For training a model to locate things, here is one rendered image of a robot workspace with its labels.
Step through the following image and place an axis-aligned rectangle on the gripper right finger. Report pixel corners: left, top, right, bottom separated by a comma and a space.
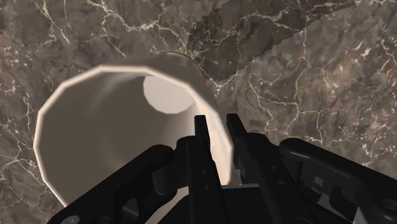
226, 113, 397, 224

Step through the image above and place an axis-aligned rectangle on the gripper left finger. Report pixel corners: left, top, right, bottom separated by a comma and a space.
46, 115, 230, 224

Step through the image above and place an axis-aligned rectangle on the white cup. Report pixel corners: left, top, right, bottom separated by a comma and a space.
32, 51, 241, 224

